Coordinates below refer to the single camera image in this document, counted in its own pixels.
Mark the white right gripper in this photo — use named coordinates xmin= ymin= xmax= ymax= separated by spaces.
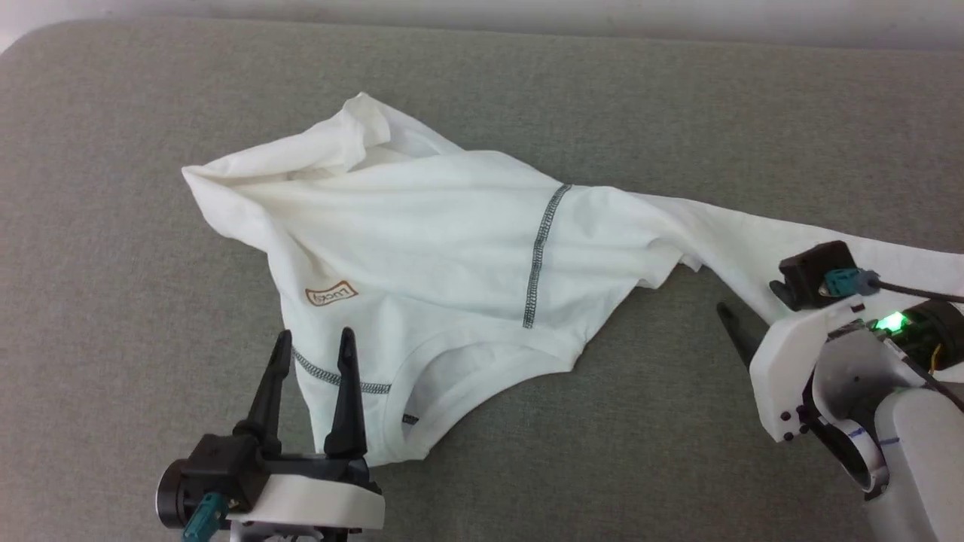
xmin=715 ymin=296 xmax=868 ymax=445

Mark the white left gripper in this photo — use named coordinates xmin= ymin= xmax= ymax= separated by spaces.
xmin=226 ymin=327 xmax=386 ymax=542

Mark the grey fabric sofa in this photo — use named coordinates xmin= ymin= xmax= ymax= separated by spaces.
xmin=0 ymin=19 xmax=964 ymax=542

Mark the white long-sleeve shirt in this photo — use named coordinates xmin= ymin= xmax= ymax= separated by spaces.
xmin=181 ymin=92 xmax=964 ymax=467

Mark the thin black cable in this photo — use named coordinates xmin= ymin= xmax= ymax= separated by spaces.
xmin=874 ymin=279 xmax=964 ymax=304

